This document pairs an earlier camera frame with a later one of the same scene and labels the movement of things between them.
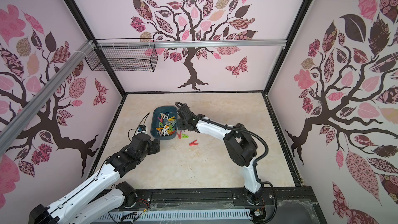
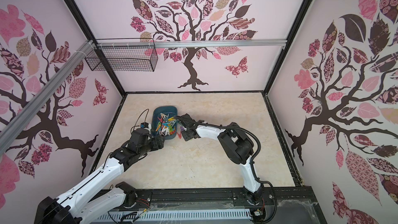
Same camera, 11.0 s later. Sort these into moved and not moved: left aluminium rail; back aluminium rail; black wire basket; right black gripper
Moved: right black gripper
Not moved: black wire basket; left aluminium rail; back aluminium rail
